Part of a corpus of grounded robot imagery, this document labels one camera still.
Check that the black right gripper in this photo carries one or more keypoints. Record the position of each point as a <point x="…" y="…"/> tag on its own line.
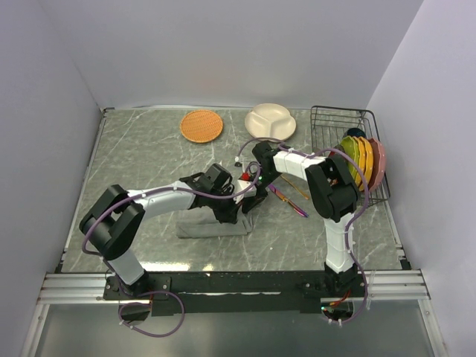
<point x="249" y="203"/>

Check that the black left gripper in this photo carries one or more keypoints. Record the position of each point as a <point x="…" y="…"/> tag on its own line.
<point x="230" y="216"/>

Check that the grey cloth napkin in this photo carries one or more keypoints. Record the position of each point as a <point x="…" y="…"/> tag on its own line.
<point x="201" y="223"/>

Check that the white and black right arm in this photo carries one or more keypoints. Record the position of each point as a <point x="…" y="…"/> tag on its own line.
<point x="334" y="195"/>

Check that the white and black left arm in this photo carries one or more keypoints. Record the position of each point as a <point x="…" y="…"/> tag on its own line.
<point x="113" y="221"/>

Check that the cream divided plate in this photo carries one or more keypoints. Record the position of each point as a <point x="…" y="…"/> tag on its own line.
<point x="270" y="120"/>

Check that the iridescent purple knife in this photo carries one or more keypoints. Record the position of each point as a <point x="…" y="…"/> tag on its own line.
<point x="288" y="201"/>

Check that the orange woven round coaster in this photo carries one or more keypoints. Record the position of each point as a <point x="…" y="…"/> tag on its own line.
<point x="201" y="126"/>

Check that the gold spoon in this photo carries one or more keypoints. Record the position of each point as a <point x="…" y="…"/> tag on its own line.
<point x="294" y="186"/>

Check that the green scalloped plate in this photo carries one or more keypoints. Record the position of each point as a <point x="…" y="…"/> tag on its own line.
<point x="351" y="149"/>

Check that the dark blue bowl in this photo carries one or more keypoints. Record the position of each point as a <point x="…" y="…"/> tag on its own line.
<point x="356" y="132"/>

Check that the yellow scalloped plate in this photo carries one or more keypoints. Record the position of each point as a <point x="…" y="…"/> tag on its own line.
<point x="362" y="157"/>

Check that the orange scalloped plate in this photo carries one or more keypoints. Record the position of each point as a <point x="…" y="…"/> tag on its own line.
<point x="369" y="158"/>

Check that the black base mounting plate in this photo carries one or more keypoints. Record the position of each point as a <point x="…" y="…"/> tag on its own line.
<point x="174" y="292"/>

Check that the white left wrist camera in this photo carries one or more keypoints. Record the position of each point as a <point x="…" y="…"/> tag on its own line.
<point x="245" y="187"/>

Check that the black wire dish rack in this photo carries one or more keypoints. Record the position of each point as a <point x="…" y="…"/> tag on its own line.
<point x="329" y="126"/>

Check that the aluminium frame rail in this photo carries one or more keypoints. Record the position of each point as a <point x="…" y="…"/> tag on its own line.
<point x="89" y="288"/>

